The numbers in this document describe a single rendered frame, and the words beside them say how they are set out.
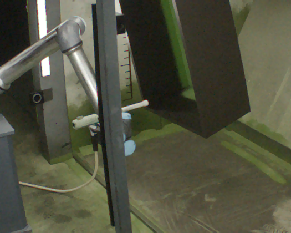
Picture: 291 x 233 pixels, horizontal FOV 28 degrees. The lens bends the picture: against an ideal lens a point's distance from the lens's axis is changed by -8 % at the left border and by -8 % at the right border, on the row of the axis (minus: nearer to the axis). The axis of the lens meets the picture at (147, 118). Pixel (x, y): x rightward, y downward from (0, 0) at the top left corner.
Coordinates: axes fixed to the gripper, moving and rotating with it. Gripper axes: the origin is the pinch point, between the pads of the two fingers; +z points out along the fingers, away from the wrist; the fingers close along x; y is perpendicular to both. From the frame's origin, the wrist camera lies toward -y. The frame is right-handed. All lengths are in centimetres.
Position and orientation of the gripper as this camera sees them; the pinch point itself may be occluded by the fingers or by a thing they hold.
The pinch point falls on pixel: (92, 123)
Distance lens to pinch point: 345.1
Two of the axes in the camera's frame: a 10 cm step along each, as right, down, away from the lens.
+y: 0.7, 9.1, 4.1
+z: -5.7, -2.9, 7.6
